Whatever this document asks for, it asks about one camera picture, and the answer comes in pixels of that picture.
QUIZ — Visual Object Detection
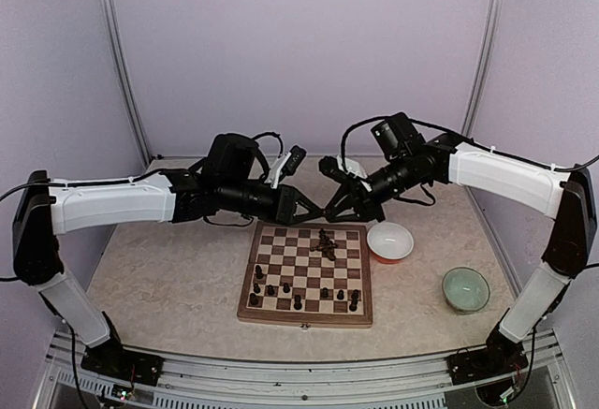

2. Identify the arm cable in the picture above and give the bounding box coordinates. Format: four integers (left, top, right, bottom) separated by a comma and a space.
340, 116, 599, 270
0, 131, 285, 284

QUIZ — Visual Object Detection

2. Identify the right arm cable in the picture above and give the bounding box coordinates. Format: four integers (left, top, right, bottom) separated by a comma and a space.
340, 116, 599, 270

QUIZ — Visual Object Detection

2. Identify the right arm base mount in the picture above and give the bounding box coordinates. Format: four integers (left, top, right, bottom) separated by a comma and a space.
446, 327, 529, 385

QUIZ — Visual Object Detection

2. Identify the left aluminium post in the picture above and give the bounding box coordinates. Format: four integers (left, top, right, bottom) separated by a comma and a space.
100, 0, 152, 167

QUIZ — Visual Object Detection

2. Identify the aluminium post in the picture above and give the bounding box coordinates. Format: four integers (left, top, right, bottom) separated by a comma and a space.
461, 0, 503, 137
100, 0, 152, 167

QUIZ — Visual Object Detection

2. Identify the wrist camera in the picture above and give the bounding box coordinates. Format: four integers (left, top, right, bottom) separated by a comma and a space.
265, 145, 307, 189
318, 155, 367, 183

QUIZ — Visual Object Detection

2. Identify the dark rook corner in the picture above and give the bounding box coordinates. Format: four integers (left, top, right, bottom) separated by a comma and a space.
348, 299, 358, 312

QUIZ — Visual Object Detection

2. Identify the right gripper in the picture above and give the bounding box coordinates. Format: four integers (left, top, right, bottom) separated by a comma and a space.
326, 153, 419, 221

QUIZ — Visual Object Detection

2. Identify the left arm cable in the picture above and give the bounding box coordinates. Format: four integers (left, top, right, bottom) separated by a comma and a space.
0, 131, 285, 284

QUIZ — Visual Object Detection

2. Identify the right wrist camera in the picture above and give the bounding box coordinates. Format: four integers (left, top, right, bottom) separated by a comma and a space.
318, 155, 367, 183

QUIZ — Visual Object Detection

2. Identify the wooden chess board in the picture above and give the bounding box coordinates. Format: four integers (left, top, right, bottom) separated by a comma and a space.
237, 222, 373, 329

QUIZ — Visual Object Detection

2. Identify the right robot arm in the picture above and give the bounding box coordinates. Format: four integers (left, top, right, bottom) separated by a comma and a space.
318, 112, 597, 375

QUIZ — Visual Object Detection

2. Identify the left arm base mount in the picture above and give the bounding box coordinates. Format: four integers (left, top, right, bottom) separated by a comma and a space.
81, 339, 164, 387

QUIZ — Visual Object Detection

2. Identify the green glass bowl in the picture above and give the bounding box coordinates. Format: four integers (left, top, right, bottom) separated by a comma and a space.
442, 267, 490, 314

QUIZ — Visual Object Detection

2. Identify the aluminium front rail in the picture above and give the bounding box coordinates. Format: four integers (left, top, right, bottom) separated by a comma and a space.
33, 330, 581, 408

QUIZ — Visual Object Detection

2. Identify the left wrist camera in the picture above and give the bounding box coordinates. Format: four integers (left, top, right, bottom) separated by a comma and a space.
265, 145, 307, 189

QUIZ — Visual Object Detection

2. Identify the white and orange bowl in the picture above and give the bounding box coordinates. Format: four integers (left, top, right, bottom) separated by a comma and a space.
367, 222, 415, 264

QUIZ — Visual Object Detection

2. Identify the dark pawn front centre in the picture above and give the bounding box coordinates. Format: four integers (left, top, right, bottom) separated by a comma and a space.
293, 295, 302, 311

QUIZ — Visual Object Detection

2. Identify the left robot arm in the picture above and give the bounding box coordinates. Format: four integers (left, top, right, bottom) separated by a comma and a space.
12, 133, 322, 376

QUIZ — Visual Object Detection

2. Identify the right aluminium post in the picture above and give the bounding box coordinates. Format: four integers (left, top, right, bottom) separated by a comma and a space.
461, 0, 503, 137

